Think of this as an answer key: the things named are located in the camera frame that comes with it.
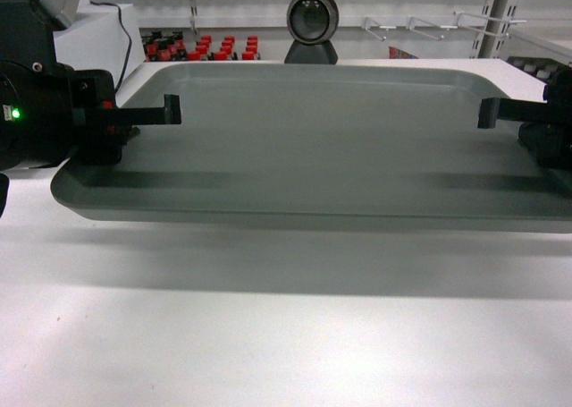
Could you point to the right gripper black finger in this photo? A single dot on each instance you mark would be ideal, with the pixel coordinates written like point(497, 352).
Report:
point(493, 109)

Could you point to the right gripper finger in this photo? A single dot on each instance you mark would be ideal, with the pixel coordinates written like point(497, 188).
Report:
point(550, 144)

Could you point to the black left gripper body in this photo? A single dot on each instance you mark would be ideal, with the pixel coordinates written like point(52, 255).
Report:
point(38, 94)

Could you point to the white cash register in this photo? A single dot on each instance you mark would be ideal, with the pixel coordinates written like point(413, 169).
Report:
point(104, 38)

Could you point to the red capped bottles row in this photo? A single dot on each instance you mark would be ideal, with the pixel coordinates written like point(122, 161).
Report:
point(163, 46)

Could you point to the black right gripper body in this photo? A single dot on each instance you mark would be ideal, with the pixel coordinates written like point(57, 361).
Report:
point(557, 91)

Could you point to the white slotted shelf upright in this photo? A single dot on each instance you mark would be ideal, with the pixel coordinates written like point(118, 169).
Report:
point(490, 39)

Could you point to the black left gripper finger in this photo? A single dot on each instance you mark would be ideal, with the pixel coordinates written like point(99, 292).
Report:
point(103, 145)
point(168, 114)

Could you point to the black round barcode scanner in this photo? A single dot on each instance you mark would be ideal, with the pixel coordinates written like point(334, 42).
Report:
point(312, 24)

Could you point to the grey rectangular serving tray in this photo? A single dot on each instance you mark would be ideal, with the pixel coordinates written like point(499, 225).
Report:
point(322, 146)

